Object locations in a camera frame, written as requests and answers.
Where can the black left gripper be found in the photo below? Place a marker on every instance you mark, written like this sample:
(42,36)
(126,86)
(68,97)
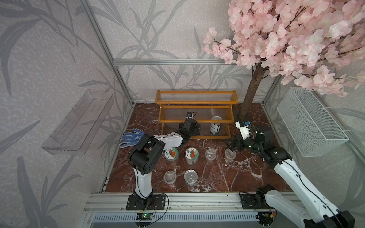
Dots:
(196,131)

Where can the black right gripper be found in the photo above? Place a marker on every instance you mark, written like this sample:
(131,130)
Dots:
(239,140)

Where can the tomato label seed jar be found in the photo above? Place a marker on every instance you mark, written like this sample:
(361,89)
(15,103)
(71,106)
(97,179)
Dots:
(171,154)
(192,156)

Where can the clear jar red label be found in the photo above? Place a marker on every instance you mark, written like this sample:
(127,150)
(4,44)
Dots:
(210,155)
(230,155)

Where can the green corn seed can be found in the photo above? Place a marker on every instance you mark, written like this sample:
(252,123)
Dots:
(191,177)

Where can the clear jar black label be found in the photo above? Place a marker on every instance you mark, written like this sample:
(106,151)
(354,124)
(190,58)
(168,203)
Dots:
(170,177)

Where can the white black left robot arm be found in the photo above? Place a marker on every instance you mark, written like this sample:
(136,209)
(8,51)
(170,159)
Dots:
(147,150)

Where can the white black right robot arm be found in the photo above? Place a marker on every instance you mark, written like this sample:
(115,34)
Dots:
(317,210)

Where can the orange wooden three-tier shelf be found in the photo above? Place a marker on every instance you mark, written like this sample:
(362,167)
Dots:
(174,106)

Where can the blue dotted work glove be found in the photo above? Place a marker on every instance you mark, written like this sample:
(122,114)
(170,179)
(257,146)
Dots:
(130,138)

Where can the circuit board right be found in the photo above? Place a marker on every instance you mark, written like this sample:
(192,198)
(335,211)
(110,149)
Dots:
(263,216)

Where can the green circuit board left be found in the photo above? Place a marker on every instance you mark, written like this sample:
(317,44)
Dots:
(145,216)

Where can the artificial cherry blossom tree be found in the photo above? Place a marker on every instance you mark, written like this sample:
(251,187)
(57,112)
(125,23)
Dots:
(304,42)

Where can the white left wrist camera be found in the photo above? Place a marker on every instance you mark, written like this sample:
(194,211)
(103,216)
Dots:
(189,115)

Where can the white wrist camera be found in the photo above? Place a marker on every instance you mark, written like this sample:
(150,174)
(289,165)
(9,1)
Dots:
(189,115)
(244,128)

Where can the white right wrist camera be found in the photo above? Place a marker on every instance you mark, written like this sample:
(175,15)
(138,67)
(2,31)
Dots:
(244,128)

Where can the white mesh wire basket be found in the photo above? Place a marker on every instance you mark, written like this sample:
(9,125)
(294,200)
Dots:
(311,126)

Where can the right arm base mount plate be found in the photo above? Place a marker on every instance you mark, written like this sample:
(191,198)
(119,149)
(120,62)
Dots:
(253,201)

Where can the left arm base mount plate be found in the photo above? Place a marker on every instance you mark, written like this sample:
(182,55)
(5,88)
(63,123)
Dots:
(152,202)

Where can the clear acrylic wall shelf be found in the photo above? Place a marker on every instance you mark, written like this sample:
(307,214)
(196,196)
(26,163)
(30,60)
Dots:
(75,133)

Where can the aluminium front rail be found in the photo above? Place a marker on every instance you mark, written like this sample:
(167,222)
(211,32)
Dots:
(174,202)

